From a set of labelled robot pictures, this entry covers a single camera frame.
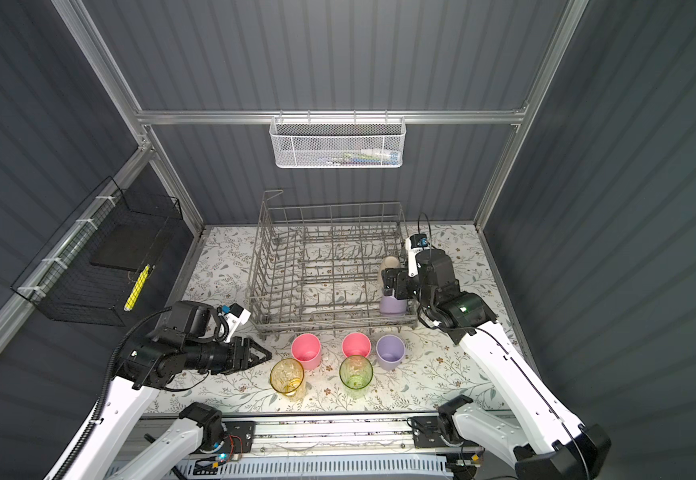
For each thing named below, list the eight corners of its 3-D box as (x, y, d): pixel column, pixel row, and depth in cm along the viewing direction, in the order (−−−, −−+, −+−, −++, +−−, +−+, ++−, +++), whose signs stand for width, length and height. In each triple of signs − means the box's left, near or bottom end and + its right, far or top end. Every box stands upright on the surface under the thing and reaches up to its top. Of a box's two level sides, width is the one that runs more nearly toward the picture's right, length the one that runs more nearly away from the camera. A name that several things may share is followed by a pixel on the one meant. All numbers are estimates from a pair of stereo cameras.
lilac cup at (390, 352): (379, 374, 85) (381, 362, 77) (372, 352, 89) (374, 338, 81) (404, 367, 86) (409, 354, 78) (396, 346, 90) (400, 331, 82)
